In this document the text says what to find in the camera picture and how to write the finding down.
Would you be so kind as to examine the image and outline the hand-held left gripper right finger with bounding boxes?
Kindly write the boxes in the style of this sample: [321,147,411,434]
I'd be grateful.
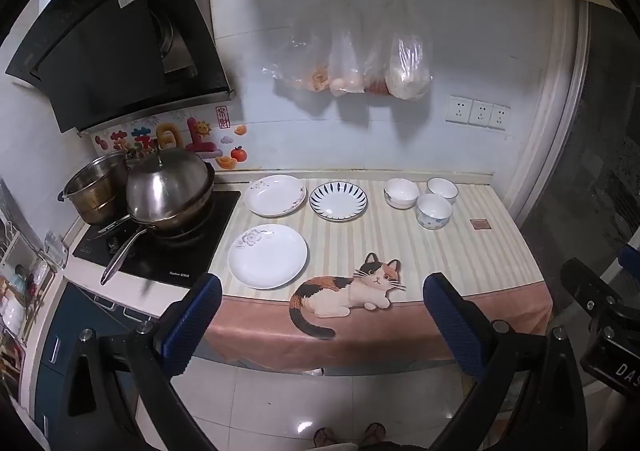
[422,272,588,451]

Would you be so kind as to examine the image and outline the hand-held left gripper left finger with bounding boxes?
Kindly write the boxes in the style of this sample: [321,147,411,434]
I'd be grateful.
[47,272,223,451]

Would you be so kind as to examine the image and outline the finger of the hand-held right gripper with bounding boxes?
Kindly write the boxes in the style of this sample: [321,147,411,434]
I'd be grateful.
[617,243,640,277]
[560,257,640,334]

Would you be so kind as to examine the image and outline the white bowl with blue pattern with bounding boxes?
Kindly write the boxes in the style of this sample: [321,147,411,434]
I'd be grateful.
[416,193,453,231]

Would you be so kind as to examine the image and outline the black glass cooktop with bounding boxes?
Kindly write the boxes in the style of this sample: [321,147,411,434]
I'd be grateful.
[72,188,242,289]

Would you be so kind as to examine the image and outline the striped cat-print tablecloth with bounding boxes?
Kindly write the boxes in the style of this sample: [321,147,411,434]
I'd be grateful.
[202,178,553,374]

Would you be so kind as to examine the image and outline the white plate with grey flower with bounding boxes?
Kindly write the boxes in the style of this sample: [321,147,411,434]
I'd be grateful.
[227,224,309,290]

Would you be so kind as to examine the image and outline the blue kitchen cabinet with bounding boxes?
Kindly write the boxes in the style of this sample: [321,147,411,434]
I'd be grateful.
[30,281,151,432]

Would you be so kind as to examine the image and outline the person's right foot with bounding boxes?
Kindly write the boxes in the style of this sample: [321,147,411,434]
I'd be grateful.
[363,422,387,447]

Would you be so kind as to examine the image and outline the stainless steel wok lid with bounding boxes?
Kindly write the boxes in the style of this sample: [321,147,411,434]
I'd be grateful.
[125,147,211,223]

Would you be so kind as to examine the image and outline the white bowl with dark rim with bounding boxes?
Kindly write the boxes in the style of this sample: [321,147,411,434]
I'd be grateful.
[426,177,459,205]

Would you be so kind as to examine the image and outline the white bowl with blue band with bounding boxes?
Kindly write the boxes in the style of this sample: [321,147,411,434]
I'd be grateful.
[383,178,419,210]

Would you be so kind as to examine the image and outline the white plate with floral rim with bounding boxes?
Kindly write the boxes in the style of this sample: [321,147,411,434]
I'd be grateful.
[243,174,307,218]

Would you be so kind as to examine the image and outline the stainless steel pot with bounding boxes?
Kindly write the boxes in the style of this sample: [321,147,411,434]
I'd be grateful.
[59,154,131,226]

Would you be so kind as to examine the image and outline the white plate with blue stripes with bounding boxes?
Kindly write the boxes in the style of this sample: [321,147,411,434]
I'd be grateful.
[308,180,368,222]

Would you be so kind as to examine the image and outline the white storage rack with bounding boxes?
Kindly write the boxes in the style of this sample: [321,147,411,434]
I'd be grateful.
[0,181,67,402]

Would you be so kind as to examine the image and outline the clear plastic bag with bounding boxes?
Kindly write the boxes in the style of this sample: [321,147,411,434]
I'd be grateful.
[362,31,391,96]
[385,0,433,100]
[327,0,366,96]
[262,26,333,94]

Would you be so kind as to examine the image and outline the black range hood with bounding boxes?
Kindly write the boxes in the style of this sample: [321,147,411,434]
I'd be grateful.
[5,0,236,134]

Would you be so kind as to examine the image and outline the steel wok with long handle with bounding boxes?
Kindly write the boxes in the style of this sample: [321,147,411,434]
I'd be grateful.
[100,166,217,286]

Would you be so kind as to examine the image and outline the white window frame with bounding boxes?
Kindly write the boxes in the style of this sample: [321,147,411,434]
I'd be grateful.
[512,0,608,232]

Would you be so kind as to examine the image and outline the colourful wall stickers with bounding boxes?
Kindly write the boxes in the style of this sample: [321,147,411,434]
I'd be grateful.
[92,106,248,171]

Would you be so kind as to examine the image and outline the white wall socket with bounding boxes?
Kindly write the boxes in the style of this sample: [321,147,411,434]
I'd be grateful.
[468,100,495,128]
[488,104,511,132]
[445,95,473,124]

